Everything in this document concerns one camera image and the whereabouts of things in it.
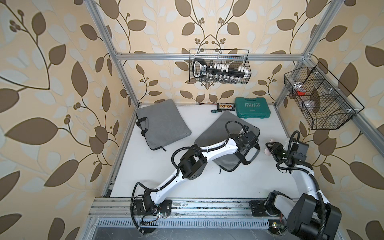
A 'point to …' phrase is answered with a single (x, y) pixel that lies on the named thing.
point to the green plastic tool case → (257, 107)
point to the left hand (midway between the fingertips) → (239, 140)
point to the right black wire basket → (325, 103)
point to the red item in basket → (300, 93)
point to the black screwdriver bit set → (224, 106)
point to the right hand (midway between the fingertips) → (268, 146)
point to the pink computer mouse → (266, 150)
